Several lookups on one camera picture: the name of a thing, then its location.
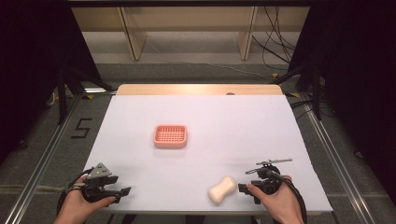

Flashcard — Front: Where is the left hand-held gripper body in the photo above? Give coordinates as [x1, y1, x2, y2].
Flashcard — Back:
[81, 162, 123, 203]

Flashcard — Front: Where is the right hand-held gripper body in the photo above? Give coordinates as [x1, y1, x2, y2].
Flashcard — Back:
[245, 158, 293, 197]

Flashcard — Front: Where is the cream bone-shaped toy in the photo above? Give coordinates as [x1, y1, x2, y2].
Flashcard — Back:
[207, 175, 238, 205]

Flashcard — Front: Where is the pink plastic soap dish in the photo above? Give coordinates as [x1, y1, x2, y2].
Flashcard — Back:
[152, 124, 189, 149]

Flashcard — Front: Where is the person's right hand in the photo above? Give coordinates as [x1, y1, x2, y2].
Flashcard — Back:
[247, 175, 304, 224]

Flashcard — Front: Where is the person's left hand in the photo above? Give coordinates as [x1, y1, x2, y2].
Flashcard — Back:
[54, 175, 118, 224]

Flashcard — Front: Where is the white table cover sheet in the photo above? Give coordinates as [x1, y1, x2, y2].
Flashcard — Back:
[83, 94, 334, 217]

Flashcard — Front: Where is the black metal stand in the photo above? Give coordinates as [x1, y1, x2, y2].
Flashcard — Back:
[55, 65, 117, 126]
[273, 61, 324, 121]

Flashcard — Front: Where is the light wooden table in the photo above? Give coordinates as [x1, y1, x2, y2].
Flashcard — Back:
[116, 83, 284, 96]

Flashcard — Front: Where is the black curtain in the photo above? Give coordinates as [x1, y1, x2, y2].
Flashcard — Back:
[287, 0, 396, 204]
[0, 0, 106, 164]

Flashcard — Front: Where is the beige wooden shelf unit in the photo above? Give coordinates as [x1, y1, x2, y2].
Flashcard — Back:
[70, 6, 311, 62]

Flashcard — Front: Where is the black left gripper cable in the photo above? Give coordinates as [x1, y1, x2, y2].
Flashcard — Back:
[55, 167, 95, 217]

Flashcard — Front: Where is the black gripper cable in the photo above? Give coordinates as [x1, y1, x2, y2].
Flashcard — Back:
[268, 170, 309, 224]
[55, 167, 95, 217]

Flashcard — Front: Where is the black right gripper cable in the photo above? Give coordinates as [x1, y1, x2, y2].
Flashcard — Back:
[268, 170, 309, 224]

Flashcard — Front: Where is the aluminium floor rail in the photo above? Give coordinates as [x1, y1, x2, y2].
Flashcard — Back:
[299, 92, 378, 224]
[3, 92, 83, 224]

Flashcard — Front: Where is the bundle of black floor cables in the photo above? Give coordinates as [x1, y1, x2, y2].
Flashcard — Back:
[251, 6, 297, 72]

